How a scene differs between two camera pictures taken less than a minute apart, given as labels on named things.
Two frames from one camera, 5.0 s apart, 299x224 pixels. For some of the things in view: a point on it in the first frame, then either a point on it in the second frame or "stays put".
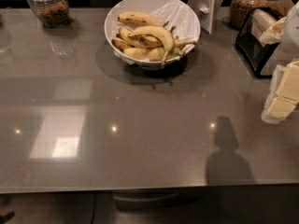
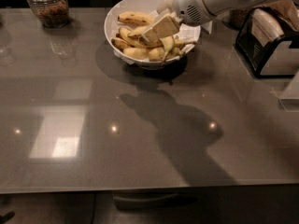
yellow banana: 141,19 stays put
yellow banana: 152,53 stays put
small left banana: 121,44 stays put
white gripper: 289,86 -> 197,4
